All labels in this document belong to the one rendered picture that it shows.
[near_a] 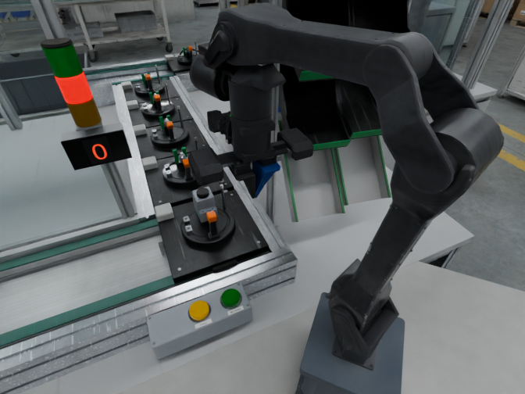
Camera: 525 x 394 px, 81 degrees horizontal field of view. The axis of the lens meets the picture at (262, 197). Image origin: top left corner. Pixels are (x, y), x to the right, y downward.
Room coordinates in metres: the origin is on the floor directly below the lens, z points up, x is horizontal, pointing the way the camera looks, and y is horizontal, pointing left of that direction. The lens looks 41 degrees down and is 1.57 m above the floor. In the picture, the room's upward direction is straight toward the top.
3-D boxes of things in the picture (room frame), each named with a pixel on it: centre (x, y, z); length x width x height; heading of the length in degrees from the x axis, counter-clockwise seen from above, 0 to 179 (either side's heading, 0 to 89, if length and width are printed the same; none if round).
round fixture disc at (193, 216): (0.56, 0.14, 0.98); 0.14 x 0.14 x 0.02
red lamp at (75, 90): (0.59, 0.36, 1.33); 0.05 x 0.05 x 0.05
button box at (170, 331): (0.32, 0.13, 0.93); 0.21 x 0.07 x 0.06; 114
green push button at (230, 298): (0.35, 0.07, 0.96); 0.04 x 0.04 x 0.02
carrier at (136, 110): (1.24, 0.45, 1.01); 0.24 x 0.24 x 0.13; 24
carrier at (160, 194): (0.79, 0.25, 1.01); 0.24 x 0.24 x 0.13; 24
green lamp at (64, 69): (0.59, 0.36, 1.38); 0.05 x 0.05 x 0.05
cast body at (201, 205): (0.57, 0.15, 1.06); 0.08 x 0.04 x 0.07; 24
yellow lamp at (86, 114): (0.59, 0.36, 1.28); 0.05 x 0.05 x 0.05
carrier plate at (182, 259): (0.56, 0.14, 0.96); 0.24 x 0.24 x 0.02; 24
